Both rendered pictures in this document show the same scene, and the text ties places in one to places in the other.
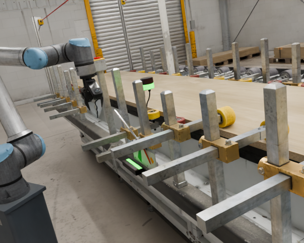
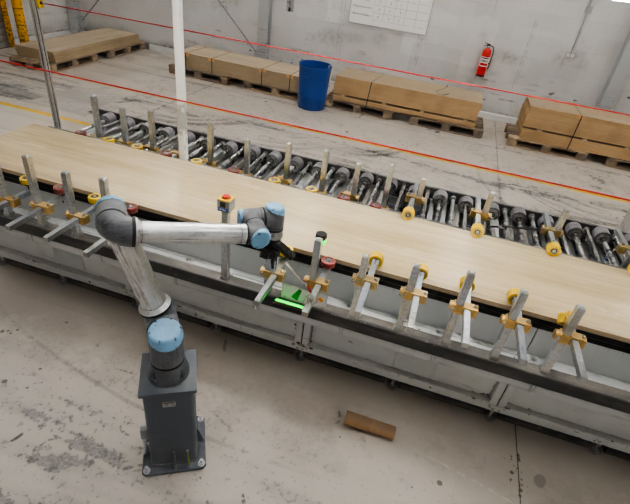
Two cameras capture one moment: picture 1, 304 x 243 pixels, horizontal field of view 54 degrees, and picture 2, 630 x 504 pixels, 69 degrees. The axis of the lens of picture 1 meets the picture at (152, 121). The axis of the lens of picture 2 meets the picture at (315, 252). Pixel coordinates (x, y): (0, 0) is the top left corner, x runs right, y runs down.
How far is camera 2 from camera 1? 1.90 m
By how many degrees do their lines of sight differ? 50
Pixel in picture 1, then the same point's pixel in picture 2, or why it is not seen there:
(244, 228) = (418, 334)
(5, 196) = (179, 376)
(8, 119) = (155, 290)
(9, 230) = (188, 407)
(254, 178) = (397, 299)
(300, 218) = (428, 318)
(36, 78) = not seen: outside the picture
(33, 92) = not seen: outside the picture
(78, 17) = not seen: outside the picture
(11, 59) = (230, 240)
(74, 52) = (276, 221)
